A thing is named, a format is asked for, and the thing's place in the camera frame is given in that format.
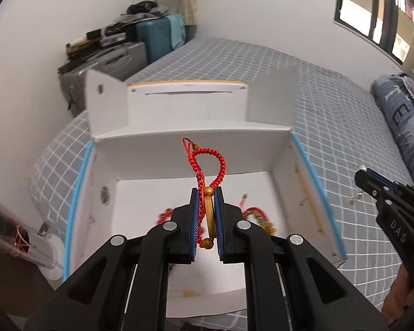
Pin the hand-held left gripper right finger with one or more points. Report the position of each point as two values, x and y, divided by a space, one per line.
219 229

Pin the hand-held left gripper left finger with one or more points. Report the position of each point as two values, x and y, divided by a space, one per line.
194 229

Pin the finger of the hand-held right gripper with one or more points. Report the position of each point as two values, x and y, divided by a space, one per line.
391 183
369 182

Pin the silver earring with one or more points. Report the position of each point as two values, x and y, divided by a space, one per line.
358 167
355 198

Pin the white cardboard box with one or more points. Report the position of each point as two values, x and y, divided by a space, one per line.
193 117

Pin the person's right hand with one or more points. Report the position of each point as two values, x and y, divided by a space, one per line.
396 296

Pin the grey checked bed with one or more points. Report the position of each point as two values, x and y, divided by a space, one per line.
331 110

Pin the clear plastic container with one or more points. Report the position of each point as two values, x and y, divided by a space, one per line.
31 244

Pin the black framed window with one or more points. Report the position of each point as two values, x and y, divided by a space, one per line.
372 0

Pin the grey suitcase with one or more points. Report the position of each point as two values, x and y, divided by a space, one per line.
103 65

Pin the blue suitcase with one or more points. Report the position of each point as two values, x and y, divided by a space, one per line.
155 38

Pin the teal towel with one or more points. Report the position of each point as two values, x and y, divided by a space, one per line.
177 31

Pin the dark clothes pile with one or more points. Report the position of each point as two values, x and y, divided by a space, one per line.
143 8

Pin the beige curtain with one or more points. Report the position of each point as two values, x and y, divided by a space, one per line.
188 0

